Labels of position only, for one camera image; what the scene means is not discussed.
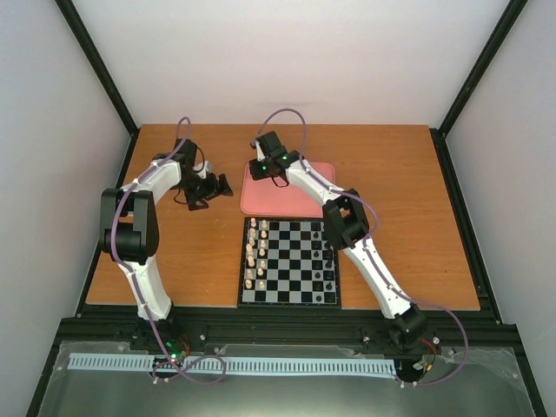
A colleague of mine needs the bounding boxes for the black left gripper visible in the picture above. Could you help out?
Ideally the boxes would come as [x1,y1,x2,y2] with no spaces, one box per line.
[175,173,233,211]

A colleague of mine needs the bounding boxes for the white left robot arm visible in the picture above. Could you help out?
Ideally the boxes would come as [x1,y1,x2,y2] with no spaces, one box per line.
[99,139,233,350]

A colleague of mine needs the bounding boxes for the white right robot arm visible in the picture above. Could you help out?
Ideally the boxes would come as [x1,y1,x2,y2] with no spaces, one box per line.
[249,131,427,352]

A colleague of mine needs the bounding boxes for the pink plastic tray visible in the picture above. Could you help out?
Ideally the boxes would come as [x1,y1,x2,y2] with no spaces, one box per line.
[240,164,323,218]

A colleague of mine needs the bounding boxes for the black white chessboard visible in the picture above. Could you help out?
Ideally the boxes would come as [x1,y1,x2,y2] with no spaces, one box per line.
[237,217,341,308]

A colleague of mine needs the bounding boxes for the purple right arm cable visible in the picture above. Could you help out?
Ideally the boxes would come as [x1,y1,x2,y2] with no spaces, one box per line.
[257,108,470,387]

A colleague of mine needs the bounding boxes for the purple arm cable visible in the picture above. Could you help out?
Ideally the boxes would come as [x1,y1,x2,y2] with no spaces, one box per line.
[257,108,470,387]
[110,116,227,386]

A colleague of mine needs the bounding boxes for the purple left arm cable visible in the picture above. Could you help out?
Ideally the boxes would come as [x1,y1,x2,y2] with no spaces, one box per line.
[110,116,227,386]

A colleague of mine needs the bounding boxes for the left black frame post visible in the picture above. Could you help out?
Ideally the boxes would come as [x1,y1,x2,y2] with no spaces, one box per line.
[55,0,139,136]

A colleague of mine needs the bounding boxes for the black frame post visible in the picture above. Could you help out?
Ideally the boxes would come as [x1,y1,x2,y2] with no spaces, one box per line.
[55,0,139,136]
[438,0,528,139]

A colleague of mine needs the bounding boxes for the light blue slotted cable duct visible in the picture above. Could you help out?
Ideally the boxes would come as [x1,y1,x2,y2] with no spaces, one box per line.
[67,353,396,379]

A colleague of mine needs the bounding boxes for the black aluminium frame base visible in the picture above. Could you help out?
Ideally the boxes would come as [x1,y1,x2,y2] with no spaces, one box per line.
[28,129,546,416]

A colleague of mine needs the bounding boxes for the right black frame post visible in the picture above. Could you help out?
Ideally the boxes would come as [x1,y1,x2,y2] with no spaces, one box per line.
[438,0,528,139]

